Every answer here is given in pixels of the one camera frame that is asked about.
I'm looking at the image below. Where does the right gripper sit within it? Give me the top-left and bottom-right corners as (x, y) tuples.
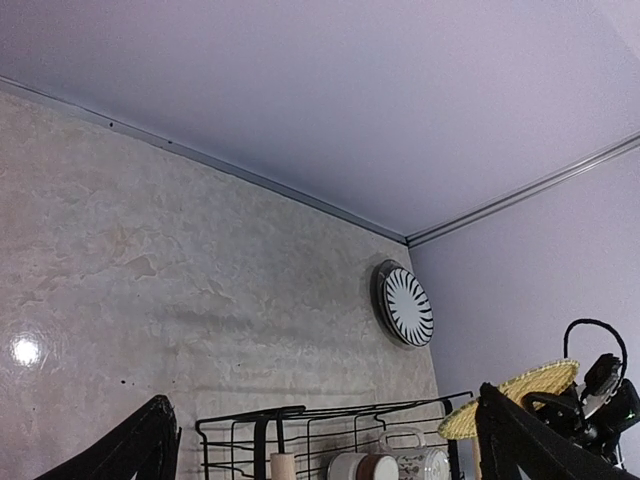
(521, 386), (597, 448)

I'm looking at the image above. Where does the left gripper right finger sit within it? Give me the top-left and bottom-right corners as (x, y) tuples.
(477, 383), (634, 480)

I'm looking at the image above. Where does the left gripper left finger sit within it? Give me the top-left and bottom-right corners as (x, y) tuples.
(40, 395), (181, 480)

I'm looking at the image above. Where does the yellow woven bamboo tray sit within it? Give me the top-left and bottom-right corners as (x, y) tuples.
(437, 359), (580, 440)

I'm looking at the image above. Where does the white floral patterned mug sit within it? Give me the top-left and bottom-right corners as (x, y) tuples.
(378, 426), (451, 480)

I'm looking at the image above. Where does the black white striped plate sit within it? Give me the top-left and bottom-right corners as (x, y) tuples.
(382, 265), (434, 348)

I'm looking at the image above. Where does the grey deer pattern plate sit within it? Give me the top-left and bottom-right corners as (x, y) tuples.
(369, 259), (418, 350)

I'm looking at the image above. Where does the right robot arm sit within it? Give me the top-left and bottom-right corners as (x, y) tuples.
(522, 379), (639, 468)

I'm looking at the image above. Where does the white brown ceramic cup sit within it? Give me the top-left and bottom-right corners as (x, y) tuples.
(326, 453), (399, 480)

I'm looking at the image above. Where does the right wooden rack handle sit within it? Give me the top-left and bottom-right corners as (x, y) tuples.
(471, 438), (482, 480)

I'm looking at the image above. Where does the wooden rack handle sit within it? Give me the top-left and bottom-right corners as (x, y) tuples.
(471, 438), (482, 480)
(270, 453), (296, 480)

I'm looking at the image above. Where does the left wooden rack handle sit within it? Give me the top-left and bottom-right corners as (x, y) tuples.
(270, 453), (296, 480)

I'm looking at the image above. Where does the black wire dish rack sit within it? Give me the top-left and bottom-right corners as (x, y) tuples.
(195, 391), (473, 479)

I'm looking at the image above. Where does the right aluminium corner post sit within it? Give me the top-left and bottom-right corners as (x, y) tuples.
(406, 131), (639, 250)

